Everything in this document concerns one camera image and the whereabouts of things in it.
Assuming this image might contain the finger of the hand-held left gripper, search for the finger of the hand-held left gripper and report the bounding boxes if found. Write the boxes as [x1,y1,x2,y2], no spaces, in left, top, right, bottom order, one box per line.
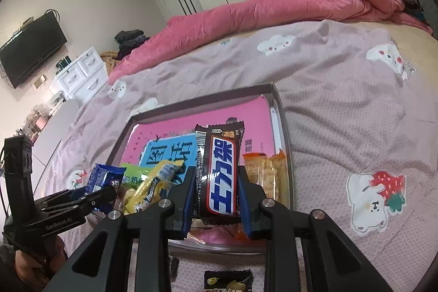
[39,186,90,209]
[43,187,117,218]

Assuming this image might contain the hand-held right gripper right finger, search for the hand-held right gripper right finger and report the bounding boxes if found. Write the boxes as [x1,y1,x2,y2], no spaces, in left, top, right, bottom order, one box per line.
[238,165,394,292]

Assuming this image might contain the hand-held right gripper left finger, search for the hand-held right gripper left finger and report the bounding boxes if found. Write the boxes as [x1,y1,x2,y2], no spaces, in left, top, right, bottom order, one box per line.
[44,166,197,292]

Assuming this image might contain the blue snack packet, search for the blue snack packet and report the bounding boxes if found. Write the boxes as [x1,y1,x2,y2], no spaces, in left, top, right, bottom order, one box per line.
[85,163,125,213]

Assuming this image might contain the dark brown chocolate bar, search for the dark brown chocolate bar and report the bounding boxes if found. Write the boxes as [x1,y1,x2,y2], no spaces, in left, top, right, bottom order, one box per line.
[194,119,246,227]

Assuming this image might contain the green snack packet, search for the green snack packet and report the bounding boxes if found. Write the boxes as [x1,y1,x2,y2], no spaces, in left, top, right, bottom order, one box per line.
[121,163,154,190]

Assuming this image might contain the yellow snack packet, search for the yellow snack packet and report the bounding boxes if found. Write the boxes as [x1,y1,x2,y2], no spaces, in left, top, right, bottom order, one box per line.
[123,160,187,214]

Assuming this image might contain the orange clear cracker packet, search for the orange clear cracker packet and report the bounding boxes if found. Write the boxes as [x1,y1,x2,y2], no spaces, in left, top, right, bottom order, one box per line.
[242,148,288,207]

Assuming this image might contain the person's left hand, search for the person's left hand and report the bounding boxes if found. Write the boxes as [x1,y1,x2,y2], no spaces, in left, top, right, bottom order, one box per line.
[15,237,67,279]

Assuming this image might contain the white rounded furniture top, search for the white rounded furniture top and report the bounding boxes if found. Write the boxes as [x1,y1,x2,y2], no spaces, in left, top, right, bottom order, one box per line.
[32,99,83,176]

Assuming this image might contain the cluttered small bottles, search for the cluttered small bottles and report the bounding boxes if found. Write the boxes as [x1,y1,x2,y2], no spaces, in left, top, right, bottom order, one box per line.
[22,92,57,142]

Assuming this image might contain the black cartoon snack packet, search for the black cartoon snack packet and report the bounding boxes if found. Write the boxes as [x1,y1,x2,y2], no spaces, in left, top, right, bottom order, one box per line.
[204,269,254,292]

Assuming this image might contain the pink book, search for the pink book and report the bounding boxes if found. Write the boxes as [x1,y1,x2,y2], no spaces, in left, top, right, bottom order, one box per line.
[125,95,276,245]

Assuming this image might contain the white drawer cabinet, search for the white drawer cabinet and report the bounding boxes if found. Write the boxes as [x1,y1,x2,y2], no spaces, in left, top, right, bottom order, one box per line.
[50,46,109,103]

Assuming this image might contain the black television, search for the black television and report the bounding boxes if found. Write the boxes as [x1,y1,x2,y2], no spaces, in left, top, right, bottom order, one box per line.
[0,11,68,89]

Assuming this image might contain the yellow-brown knitted cloth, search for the yellow-brown knitted cloth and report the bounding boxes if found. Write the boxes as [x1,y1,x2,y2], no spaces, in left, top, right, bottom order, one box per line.
[100,51,120,72]

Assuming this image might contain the purple printed blanket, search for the purple printed blanket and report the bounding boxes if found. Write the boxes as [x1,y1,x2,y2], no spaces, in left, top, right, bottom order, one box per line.
[32,20,438,292]

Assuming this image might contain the dark clothes pile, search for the dark clothes pile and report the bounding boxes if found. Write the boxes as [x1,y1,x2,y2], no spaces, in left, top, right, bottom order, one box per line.
[114,28,151,55]

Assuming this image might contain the pink quilt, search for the pink quilt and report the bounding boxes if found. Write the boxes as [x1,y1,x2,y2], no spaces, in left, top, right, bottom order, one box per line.
[109,0,433,85]

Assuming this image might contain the beige bed sheet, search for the beige bed sheet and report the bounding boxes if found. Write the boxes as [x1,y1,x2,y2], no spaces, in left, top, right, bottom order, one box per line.
[390,23,438,80]

